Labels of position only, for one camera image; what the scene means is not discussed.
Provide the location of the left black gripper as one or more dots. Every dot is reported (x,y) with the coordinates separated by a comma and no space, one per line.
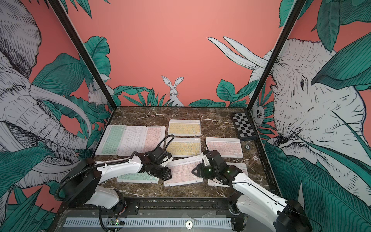
(166,174)

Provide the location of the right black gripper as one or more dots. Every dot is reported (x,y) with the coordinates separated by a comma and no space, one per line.
(201,171)

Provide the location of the yellow keyboard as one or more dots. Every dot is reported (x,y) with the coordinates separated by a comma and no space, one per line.
(184,127)
(184,147)

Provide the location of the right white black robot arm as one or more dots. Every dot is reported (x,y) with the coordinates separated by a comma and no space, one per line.
(278,214)

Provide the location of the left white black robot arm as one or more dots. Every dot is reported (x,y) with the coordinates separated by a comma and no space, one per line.
(82,185)

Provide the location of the near green keyboard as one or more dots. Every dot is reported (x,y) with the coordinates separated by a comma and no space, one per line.
(138,178)

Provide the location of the green keyboard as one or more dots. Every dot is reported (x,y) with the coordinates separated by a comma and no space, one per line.
(138,178)
(111,140)

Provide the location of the right near pink keyboard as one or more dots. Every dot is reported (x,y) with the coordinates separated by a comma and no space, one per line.
(216,183)

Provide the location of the right middle pink keyboard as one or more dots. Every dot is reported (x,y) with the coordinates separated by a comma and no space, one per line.
(226,147)

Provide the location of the left pink keyboard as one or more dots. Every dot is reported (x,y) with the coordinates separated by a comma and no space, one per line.
(153,136)

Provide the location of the left white keyboard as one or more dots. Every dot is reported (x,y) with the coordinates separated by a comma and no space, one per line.
(133,140)

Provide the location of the black white checkerboard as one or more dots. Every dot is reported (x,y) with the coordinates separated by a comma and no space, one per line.
(243,127)

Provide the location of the far left green keyboard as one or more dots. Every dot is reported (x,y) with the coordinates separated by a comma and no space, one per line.
(111,140)

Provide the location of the round silver lock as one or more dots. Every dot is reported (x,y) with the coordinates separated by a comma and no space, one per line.
(189,224)

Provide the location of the small electronics board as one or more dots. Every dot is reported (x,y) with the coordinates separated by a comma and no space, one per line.
(115,222)

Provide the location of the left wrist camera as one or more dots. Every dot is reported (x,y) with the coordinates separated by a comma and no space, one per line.
(160,157)

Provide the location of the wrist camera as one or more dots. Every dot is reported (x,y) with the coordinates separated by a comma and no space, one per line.
(160,157)
(212,158)

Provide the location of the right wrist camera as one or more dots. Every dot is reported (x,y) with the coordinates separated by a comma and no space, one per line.
(212,158)

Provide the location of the black front mounting rail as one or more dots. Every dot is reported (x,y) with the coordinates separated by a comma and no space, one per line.
(222,206)

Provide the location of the white slotted cable duct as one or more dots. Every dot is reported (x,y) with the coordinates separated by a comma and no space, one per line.
(82,222)

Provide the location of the right black frame post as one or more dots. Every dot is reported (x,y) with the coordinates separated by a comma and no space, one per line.
(289,24)

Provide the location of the black frame post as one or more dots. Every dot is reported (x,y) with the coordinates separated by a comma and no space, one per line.
(76,40)
(289,24)

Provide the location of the left black frame post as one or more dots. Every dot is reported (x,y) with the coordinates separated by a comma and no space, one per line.
(76,40)

